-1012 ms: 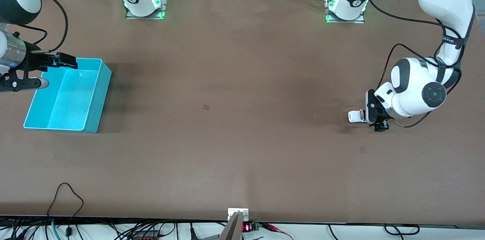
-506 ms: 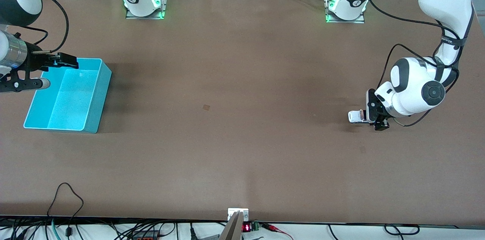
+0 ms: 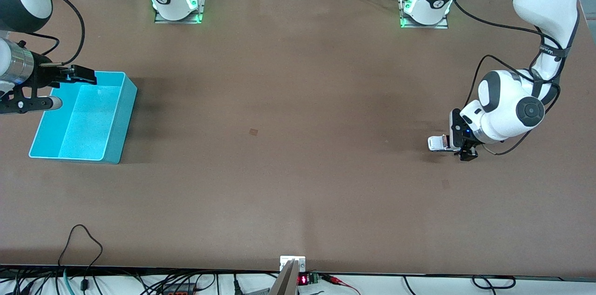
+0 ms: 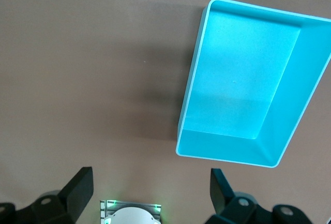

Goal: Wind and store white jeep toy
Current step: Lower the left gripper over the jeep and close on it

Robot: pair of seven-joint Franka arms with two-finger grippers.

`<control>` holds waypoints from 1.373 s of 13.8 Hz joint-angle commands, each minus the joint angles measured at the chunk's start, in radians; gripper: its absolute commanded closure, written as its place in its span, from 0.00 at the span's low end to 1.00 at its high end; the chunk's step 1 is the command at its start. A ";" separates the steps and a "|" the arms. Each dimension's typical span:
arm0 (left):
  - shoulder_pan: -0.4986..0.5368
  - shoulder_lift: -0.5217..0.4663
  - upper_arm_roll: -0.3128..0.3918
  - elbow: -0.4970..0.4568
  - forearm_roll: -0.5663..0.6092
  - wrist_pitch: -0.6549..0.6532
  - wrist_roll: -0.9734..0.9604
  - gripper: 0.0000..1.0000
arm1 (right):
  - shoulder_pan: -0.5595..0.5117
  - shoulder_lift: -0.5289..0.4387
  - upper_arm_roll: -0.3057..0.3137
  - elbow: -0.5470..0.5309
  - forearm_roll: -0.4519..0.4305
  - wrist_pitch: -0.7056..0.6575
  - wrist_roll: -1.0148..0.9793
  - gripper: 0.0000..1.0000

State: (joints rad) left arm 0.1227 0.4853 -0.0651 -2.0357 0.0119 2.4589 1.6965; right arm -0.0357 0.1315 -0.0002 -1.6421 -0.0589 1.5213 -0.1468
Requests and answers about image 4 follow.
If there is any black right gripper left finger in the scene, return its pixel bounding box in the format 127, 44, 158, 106
0, 166, 95, 224

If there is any turquoise plastic bin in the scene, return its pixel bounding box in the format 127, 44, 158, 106
175, 0, 331, 169

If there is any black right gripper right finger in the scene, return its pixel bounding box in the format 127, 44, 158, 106
204, 167, 314, 224

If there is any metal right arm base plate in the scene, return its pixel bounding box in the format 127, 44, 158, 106
100, 199, 162, 224

